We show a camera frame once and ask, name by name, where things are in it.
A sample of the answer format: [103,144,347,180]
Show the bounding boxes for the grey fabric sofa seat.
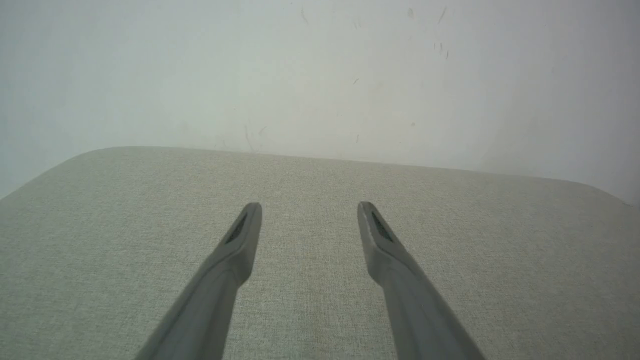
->
[0,146,640,360]

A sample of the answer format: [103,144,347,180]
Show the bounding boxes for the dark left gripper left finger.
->
[134,202,263,360]

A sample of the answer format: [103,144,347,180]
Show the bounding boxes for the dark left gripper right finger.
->
[356,201,487,360]

